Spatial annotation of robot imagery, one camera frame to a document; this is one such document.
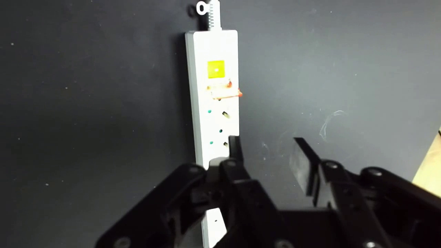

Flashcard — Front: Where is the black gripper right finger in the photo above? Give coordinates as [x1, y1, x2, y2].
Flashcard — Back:
[294, 136, 441, 248]

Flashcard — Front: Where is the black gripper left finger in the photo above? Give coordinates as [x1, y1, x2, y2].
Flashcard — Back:
[94, 135, 283, 248]

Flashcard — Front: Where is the white power strip adapter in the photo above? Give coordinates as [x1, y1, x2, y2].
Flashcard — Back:
[185, 29, 246, 248]

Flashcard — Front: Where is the thick white adapter cord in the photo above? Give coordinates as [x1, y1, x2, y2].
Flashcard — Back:
[207, 0, 225, 33]

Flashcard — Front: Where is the white cable tie ring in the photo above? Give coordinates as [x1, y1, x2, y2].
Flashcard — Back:
[195, 0, 218, 18]

